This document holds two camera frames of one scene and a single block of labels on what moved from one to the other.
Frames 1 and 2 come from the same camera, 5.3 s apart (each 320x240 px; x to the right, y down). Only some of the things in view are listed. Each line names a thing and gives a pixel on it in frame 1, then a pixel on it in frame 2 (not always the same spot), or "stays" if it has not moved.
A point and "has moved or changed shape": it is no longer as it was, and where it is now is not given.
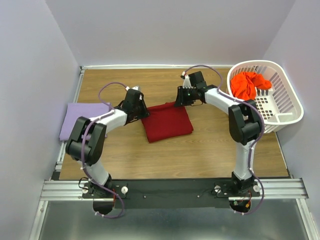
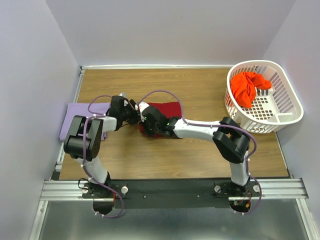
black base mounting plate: (170, 194) stays
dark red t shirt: (166, 121) has moved or changed shape
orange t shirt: (243, 85) stays
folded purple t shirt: (74, 111) stays
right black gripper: (180, 100) to (150, 133)
